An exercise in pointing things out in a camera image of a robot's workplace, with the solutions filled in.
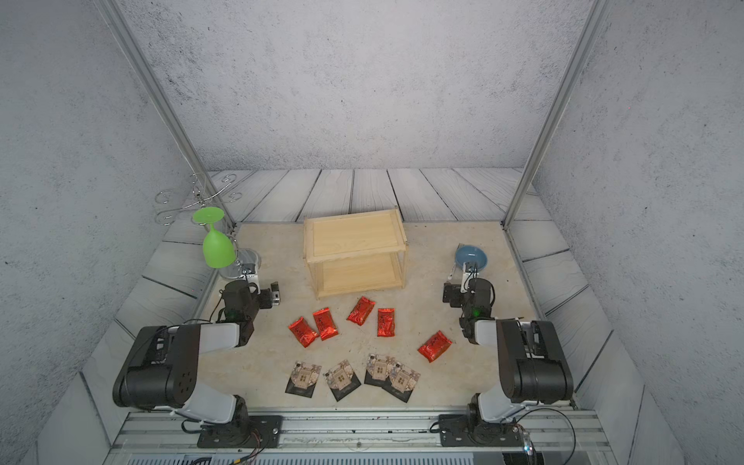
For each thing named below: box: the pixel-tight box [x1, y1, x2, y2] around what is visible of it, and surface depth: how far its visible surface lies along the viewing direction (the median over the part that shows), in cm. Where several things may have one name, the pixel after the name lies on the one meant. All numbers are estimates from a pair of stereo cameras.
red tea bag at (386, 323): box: [376, 308, 396, 338], surface depth 93 cm
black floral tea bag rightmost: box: [381, 362, 421, 403], surface depth 82 cm
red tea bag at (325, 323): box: [312, 307, 339, 341], surface depth 93 cm
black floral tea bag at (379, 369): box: [364, 352, 398, 388], surface depth 84 cm
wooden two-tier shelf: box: [302, 208, 408, 300], surface depth 94 cm
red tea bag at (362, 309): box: [346, 295, 376, 326], surface depth 95 cm
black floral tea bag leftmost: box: [284, 360, 323, 399], surface depth 84 cm
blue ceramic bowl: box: [455, 245, 488, 271], surface depth 109 cm
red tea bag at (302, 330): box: [288, 315, 319, 348], surface depth 91 cm
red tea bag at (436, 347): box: [417, 330, 453, 364], surface depth 87 cm
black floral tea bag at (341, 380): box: [322, 359, 362, 403], surface depth 83 cm
